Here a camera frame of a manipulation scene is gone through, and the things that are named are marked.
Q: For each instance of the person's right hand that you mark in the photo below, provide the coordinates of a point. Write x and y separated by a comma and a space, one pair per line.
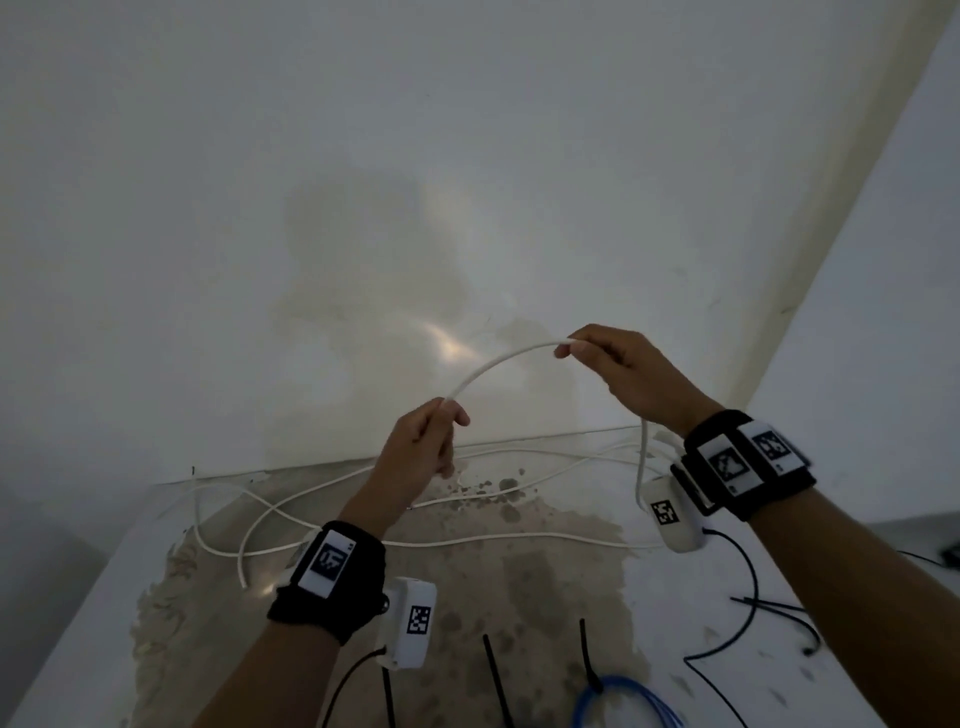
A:
645, 375

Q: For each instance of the black power adapter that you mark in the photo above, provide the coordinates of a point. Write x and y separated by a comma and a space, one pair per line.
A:
952, 556

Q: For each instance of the person's right forearm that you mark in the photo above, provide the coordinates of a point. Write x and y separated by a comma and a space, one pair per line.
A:
862, 600

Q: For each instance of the person's left hand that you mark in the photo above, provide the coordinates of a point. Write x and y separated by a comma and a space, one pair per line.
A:
412, 457

